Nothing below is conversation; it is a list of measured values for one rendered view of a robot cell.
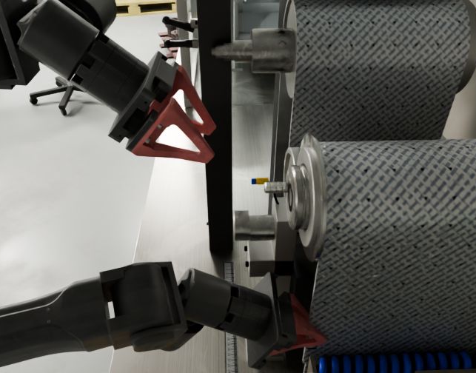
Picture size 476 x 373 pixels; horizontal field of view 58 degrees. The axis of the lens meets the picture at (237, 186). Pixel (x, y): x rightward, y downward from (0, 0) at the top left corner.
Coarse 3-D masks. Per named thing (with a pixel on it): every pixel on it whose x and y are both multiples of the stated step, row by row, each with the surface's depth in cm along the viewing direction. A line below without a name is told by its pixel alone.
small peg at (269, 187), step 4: (264, 184) 51; (268, 184) 51; (272, 184) 51; (276, 184) 51; (280, 184) 51; (284, 184) 51; (264, 188) 51; (268, 188) 51; (272, 188) 51; (276, 188) 51; (280, 188) 51; (284, 188) 51; (288, 188) 51; (268, 192) 51; (272, 192) 51; (280, 192) 51; (284, 192) 51
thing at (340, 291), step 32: (320, 288) 50; (352, 288) 50; (384, 288) 50; (416, 288) 50; (448, 288) 51; (320, 320) 53; (352, 320) 54; (384, 320) 54; (416, 320) 54; (448, 320) 54; (320, 352) 57; (352, 352) 58; (384, 352) 58; (416, 352) 58; (448, 352) 59
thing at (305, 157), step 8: (304, 152) 48; (304, 160) 48; (312, 160) 46; (312, 168) 45; (312, 176) 44; (312, 184) 44; (312, 192) 44; (312, 200) 44; (312, 208) 45; (312, 216) 45; (312, 224) 45; (304, 232) 49; (312, 232) 45; (304, 240) 50; (312, 240) 46
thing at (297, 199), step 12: (288, 168) 51; (300, 168) 48; (288, 180) 51; (300, 180) 46; (288, 192) 51; (300, 192) 46; (288, 204) 51; (300, 204) 46; (288, 216) 52; (300, 216) 47; (300, 228) 49
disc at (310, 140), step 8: (304, 136) 51; (312, 136) 47; (304, 144) 51; (312, 144) 46; (312, 152) 46; (320, 152) 44; (320, 160) 43; (320, 168) 43; (320, 176) 43; (320, 184) 43; (320, 192) 43; (320, 200) 43; (320, 208) 43; (320, 216) 43; (320, 224) 43; (320, 232) 44; (320, 240) 44; (304, 248) 52; (312, 248) 47; (320, 248) 44; (312, 256) 48
